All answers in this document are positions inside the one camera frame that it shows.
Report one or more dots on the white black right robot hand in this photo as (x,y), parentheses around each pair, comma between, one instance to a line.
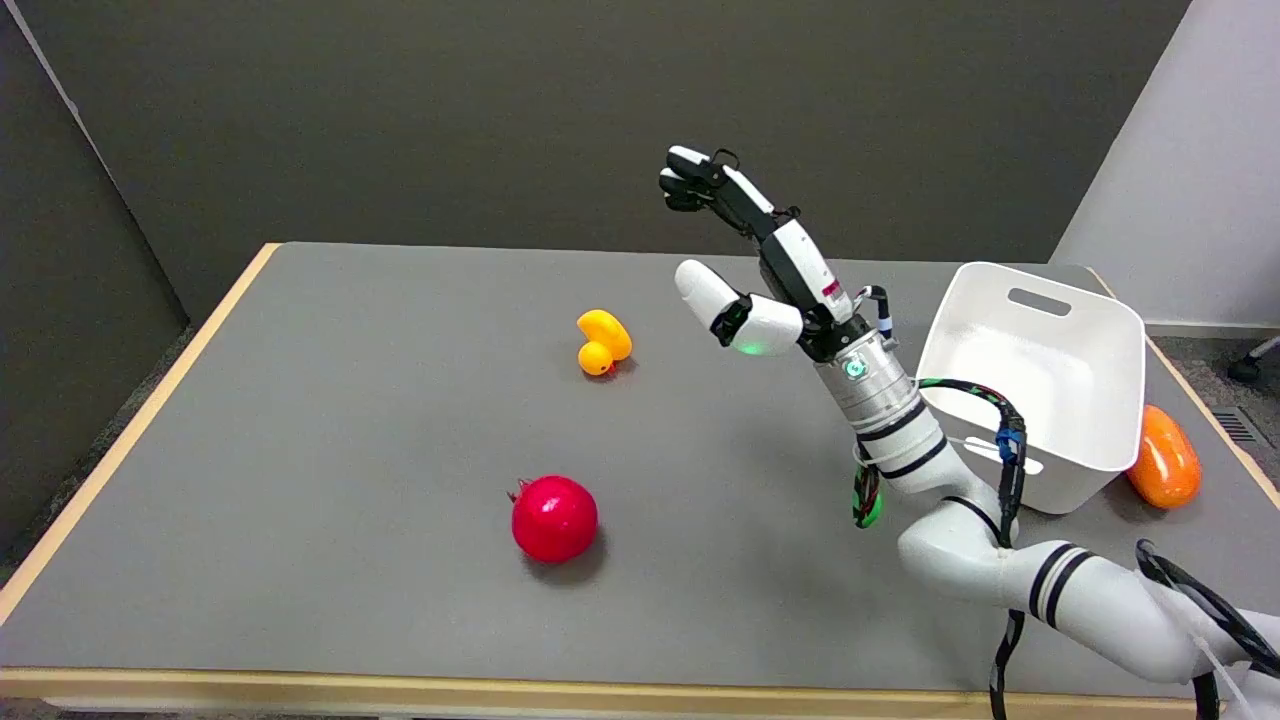
(797,262)

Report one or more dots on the yellow rubber duck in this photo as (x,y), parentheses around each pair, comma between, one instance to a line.
(603,342)

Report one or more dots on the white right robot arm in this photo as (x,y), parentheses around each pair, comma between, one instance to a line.
(1000,560)

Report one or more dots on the white plastic bin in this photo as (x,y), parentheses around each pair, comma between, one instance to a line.
(1040,385)

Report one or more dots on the red pomegranate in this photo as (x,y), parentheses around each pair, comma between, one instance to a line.
(554,518)

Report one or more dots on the orange bell pepper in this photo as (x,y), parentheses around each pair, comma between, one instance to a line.
(1164,458)

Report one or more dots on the black chair caster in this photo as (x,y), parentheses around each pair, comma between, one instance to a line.
(1250,363)

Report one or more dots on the floor vent grille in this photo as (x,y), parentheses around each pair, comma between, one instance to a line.
(1238,426)

